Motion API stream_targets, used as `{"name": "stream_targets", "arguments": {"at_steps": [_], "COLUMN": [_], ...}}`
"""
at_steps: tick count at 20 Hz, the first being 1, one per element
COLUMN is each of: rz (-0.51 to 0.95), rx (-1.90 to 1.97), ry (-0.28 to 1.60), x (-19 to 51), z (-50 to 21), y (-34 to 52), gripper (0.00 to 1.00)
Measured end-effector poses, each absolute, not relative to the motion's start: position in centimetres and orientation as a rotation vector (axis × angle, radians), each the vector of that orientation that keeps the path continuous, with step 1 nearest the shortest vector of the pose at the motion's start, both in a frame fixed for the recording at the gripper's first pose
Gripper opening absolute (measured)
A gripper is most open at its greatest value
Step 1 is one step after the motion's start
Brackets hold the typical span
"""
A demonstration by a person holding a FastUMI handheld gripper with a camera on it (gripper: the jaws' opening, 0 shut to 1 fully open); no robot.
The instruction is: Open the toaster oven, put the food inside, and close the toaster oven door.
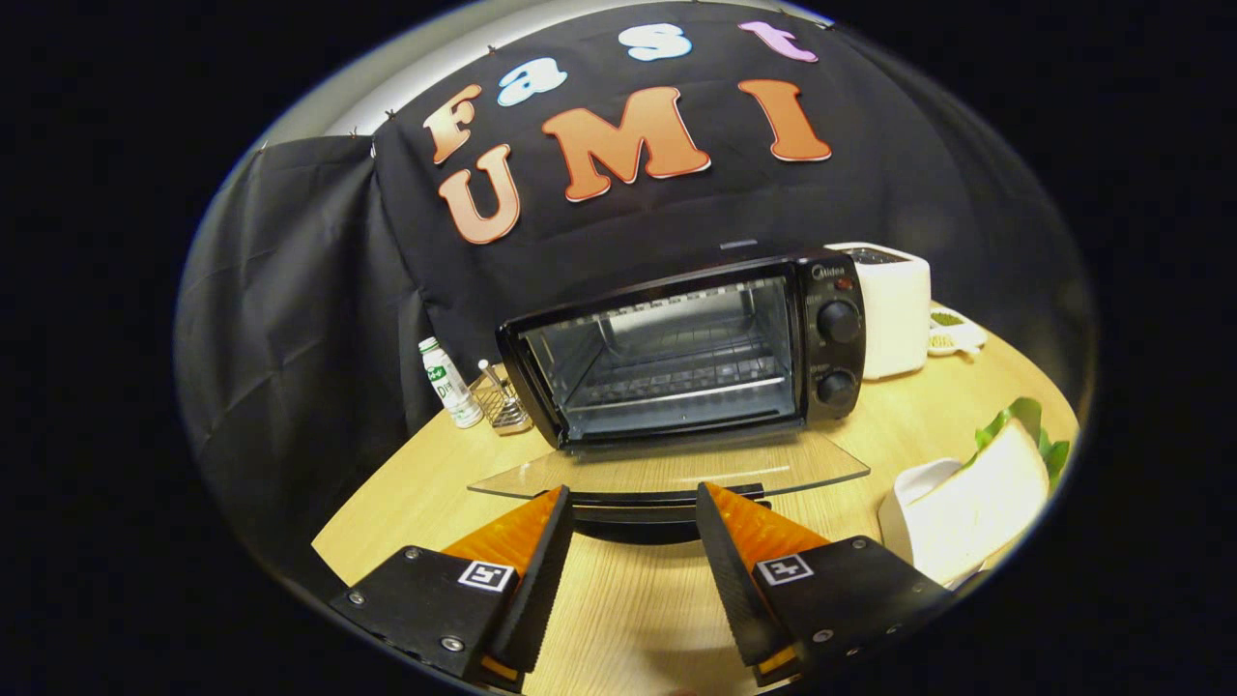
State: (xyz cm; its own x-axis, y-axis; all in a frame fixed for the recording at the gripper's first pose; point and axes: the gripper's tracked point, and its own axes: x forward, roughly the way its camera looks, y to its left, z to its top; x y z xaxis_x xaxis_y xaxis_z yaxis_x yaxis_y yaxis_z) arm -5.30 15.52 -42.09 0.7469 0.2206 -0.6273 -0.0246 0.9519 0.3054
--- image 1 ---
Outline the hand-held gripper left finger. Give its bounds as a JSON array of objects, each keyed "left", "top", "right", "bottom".
[{"left": 329, "top": 485, "right": 576, "bottom": 693}]

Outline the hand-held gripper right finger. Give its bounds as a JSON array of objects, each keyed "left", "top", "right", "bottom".
[{"left": 696, "top": 481, "right": 953, "bottom": 688}]

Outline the bread and lettuce sandwich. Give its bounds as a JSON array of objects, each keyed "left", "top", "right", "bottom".
[{"left": 908, "top": 396, "right": 1072, "bottom": 586}]

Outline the black toaster oven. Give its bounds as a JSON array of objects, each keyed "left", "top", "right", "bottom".
[{"left": 469, "top": 249, "right": 871, "bottom": 544}]

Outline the white pop-up toaster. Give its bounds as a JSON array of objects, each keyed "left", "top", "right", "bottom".
[{"left": 826, "top": 242, "right": 932, "bottom": 380}]

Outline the white ribbed plate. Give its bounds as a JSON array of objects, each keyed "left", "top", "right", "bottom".
[{"left": 877, "top": 457, "right": 987, "bottom": 591}]

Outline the white green-label bottle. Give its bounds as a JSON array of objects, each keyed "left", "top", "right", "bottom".
[{"left": 418, "top": 336, "right": 483, "bottom": 429}]

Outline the white divided bean dish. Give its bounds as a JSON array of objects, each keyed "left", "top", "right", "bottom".
[{"left": 928, "top": 307, "right": 989, "bottom": 359}]

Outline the row of cloth clips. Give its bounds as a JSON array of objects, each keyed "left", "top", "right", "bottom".
[{"left": 259, "top": 43, "right": 503, "bottom": 154}]

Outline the metal wire holder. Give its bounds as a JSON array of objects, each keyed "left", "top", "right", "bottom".
[{"left": 471, "top": 360, "right": 533, "bottom": 436}]

